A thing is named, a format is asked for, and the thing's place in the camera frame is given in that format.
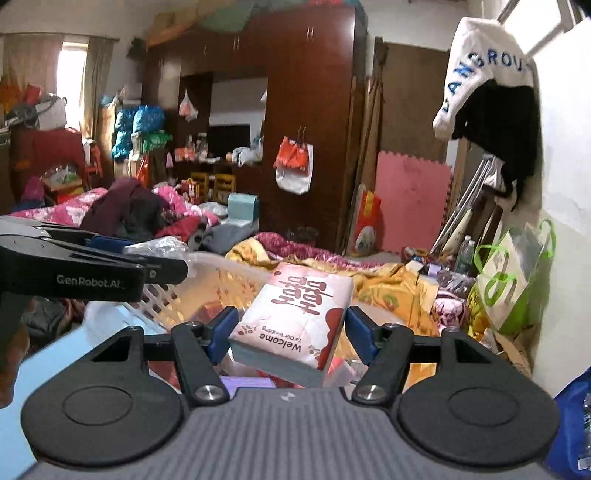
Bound pink white tissue pack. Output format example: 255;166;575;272
228;262;355;388

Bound blue bag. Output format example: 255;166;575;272
545;367;591;480

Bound pink floral blanket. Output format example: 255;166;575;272
9;185;223;232

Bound clear plastic bag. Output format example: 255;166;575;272
122;235;195;265

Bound red white printed bag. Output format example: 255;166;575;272
352;185;385;258

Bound pink foam mat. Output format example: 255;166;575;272
375;150;454;254

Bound black television screen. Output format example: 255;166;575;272
208;124;253;158

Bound clear water bottle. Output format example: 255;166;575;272
455;235;476;276

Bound white garment with blue letters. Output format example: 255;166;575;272
433;17;537;142

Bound blue plastic bags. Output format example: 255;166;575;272
111;105;168;163

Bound brown wooden door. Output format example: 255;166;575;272
380;41;452;161

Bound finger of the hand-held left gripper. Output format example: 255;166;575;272
34;220;136;254
46;239;189;284

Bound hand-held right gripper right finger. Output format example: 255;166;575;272
345;305;502;408

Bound teal box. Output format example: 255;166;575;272
227;193;260;223

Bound white hanging plastic bag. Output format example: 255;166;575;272
178;90;199;123

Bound metal folding rack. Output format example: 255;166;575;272
431;154;505;260

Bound brown wooden wardrobe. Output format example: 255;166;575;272
143;4;371;256

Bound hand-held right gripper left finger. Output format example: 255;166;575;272
90;305;240;408

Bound dark maroon clothing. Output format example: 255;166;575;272
80;178;171;241

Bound green white tote bag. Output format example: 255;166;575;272
472;219;557;336

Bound beige window curtain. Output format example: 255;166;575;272
2;34;116;136

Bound orange white tote bag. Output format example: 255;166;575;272
273;126;315;196

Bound white plastic basket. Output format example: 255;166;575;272
84;251;289;354

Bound red cabinet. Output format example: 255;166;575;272
9;128;89;200

